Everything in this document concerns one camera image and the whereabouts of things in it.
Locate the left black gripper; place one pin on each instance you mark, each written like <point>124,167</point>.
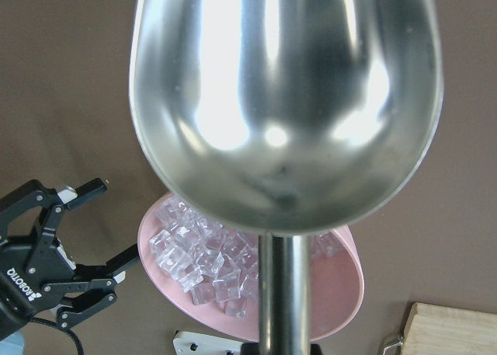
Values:
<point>36,273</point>

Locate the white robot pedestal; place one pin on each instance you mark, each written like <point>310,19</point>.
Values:
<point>203,344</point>

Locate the metal ice scoop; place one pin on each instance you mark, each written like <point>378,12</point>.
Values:
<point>285,118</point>

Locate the clear ice cubes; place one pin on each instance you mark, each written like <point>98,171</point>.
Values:
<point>210,262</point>

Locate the pink bowl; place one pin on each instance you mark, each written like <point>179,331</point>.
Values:
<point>337,288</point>

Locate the wooden cutting board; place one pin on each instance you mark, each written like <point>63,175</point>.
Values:
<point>434,329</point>

